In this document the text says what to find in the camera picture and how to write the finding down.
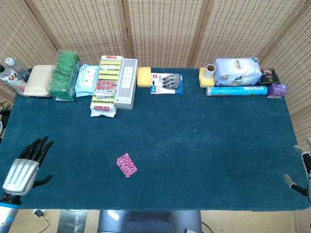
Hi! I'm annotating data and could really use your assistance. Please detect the blue plastic wrap roll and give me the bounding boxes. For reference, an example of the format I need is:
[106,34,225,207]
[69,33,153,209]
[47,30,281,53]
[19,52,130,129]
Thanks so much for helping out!
[206,85,268,97]

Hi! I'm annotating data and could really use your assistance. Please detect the beige lunch box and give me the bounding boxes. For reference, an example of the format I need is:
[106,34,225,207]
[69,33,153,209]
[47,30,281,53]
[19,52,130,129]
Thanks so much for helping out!
[23,65,54,98]

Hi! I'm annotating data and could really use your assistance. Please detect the clear plastic water bottle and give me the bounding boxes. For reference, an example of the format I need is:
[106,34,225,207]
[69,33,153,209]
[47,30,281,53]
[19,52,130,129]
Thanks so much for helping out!
[4,57,31,83]

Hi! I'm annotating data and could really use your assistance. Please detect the small black box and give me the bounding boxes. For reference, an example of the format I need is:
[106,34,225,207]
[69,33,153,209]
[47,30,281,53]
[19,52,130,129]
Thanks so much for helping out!
[260,68,280,87]

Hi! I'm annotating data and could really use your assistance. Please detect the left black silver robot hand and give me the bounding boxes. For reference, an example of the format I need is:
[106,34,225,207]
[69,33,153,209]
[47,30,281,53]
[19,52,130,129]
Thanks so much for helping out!
[1,136,54,197]

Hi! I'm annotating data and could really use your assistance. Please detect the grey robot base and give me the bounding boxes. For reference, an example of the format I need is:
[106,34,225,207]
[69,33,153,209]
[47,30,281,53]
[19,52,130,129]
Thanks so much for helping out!
[98,210,203,233]

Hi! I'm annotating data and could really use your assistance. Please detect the woven bamboo folding screen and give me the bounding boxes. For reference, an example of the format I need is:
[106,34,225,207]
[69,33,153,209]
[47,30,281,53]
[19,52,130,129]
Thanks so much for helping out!
[0,0,311,233]

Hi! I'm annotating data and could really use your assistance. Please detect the white bottle with red label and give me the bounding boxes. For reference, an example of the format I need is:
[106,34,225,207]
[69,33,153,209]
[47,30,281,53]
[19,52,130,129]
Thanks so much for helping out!
[0,65,27,96]

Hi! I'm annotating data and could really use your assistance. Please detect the light blue wet wipes pack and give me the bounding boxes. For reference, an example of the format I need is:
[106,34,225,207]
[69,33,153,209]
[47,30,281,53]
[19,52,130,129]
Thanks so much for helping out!
[74,63,100,98]

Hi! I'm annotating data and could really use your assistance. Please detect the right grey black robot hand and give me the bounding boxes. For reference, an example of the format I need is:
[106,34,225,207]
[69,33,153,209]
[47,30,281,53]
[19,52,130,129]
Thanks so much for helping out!
[283,137,311,198]

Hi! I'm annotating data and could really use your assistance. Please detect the black power adapter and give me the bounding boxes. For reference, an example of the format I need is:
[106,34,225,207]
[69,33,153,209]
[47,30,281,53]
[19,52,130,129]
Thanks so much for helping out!
[0,111,10,129]

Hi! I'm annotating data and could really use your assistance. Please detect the green tea bag box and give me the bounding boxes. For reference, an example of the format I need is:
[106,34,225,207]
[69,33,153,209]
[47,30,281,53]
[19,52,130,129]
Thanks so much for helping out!
[48,49,82,102]

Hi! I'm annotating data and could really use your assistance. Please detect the white lint roller refill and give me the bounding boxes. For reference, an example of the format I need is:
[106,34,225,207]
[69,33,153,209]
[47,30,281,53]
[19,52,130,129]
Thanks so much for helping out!
[206,64,216,79]

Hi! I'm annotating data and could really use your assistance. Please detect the small purple box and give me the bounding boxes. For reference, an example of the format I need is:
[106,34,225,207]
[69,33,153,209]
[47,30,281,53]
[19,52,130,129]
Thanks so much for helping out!
[266,83,289,99]

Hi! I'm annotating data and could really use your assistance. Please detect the pink patterned card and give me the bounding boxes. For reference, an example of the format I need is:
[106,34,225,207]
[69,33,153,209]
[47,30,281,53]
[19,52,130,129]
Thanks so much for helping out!
[116,152,138,179]

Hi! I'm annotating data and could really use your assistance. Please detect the correction tape blister pack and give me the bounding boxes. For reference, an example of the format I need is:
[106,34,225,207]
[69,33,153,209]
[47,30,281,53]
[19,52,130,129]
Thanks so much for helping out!
[150,72,184,95]

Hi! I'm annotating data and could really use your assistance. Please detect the dark blue felt mat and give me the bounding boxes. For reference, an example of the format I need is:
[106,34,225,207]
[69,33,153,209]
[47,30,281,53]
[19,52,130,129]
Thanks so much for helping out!
[0,67,311,211]

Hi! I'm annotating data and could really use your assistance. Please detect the plain yellow sponge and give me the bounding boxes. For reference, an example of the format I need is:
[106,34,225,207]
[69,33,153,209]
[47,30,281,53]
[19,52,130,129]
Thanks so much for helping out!
[137,67,153,88]

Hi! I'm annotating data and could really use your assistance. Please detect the shiny metal plate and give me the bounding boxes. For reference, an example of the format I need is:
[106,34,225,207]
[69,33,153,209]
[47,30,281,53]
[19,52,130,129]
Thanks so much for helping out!
[57,210,88,233]

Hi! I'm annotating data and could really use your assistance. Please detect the black cable bundle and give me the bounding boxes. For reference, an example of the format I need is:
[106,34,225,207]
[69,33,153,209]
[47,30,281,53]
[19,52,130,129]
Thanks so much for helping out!
[0,101,13,116]

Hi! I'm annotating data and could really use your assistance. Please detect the white charger with black cable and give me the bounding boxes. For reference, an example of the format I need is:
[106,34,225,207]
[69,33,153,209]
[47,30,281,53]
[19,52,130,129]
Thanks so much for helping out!
[33,209,51,228]

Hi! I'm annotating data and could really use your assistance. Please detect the yellow green sponge multipack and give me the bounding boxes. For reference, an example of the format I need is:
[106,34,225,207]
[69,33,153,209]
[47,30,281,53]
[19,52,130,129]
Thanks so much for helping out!
[89,55,124,118]

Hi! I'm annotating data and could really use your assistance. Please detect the long white power strip box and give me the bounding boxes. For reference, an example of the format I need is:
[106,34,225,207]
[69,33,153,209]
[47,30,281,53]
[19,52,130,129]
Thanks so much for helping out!
[114,58,138,110]

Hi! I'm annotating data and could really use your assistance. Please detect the white blue tissue pack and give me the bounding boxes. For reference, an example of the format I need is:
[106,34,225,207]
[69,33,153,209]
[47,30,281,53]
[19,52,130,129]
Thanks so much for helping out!
[213,57,263,87]

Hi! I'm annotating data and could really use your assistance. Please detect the yellow sponge with green base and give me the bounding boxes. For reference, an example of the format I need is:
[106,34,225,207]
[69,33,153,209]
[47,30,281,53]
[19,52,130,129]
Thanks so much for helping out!
[198,67,216,88]

